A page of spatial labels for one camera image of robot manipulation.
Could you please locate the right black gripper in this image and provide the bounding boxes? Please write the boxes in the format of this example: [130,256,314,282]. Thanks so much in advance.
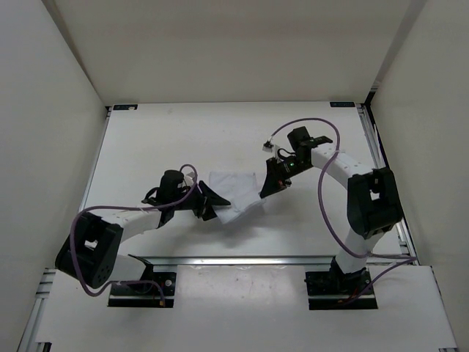
[260,155,311,198]

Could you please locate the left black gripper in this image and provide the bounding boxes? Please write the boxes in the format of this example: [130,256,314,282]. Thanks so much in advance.
[171,180,230,221]

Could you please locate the white fabric skirt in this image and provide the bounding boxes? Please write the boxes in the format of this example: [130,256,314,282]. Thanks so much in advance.
[209,171,265,224]

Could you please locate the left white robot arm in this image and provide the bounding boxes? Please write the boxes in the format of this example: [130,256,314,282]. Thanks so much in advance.
[55,169,231,297]

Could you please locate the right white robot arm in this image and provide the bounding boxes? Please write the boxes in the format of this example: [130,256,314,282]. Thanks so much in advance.
[260,126,403,294]

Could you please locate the right blue corner label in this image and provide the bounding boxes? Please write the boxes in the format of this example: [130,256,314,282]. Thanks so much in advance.
[330,101,355,108]

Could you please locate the blue corner label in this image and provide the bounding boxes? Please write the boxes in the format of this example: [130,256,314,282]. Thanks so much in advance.
[112,104,139,111]
[330,101,355,108]

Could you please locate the white front cover board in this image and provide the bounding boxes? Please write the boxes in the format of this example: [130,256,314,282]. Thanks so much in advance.
[37,265,457,351]

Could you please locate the left blue corner label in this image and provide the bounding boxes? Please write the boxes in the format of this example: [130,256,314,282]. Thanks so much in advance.
[112,104,139,111]

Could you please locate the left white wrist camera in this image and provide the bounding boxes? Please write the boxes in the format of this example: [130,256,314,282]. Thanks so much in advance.
[184,173,198,188]

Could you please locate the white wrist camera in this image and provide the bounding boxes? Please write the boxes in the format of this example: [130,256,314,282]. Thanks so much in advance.
[184,173,198,188]
[262,140,278,154]

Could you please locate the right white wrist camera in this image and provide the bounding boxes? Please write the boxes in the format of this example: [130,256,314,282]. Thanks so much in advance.
[262,140,278,154]

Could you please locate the front aluminium rail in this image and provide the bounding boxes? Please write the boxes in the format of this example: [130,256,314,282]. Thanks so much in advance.
[60,254,418,267]

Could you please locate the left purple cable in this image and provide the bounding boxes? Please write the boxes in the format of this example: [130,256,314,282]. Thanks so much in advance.
[73,164,201,307]

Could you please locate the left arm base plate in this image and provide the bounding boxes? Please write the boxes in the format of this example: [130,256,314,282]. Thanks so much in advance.
[108,266,177,309]

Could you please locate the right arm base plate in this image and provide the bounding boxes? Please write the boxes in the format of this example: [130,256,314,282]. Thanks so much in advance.
[305,268,378,311]

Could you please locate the left aluminium frame rail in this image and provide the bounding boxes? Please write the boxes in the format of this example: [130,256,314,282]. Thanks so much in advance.
[58,106,113,263]

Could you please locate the aluminium frame rail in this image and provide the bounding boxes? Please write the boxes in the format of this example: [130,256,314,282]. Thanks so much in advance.
[357,103,420,265]
[58,106,113,263]

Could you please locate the right aluminium frame rail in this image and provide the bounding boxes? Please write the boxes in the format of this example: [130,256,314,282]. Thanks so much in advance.
[357,103,420,265]

